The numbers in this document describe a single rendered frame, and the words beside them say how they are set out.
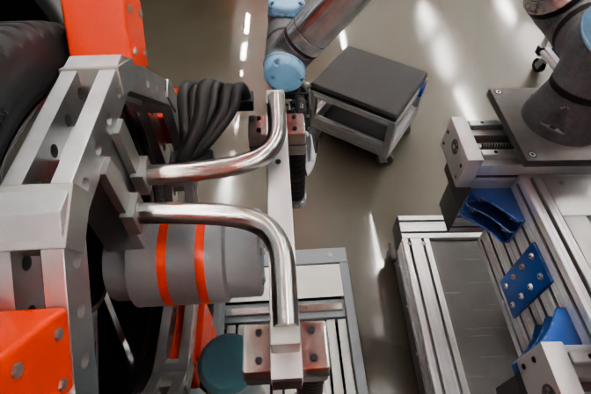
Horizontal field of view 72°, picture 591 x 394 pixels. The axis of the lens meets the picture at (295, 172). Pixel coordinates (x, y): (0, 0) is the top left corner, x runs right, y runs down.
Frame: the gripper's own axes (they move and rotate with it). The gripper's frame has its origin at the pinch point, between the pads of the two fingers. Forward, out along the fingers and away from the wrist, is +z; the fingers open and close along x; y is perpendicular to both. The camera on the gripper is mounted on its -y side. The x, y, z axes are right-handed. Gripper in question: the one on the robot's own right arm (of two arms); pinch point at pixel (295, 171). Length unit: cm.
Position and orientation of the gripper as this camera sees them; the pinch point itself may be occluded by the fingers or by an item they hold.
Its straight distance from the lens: 73.9
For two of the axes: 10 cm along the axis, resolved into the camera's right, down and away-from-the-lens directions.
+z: 0.6, 7.5, -6.5
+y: 0.0, -6.6, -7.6
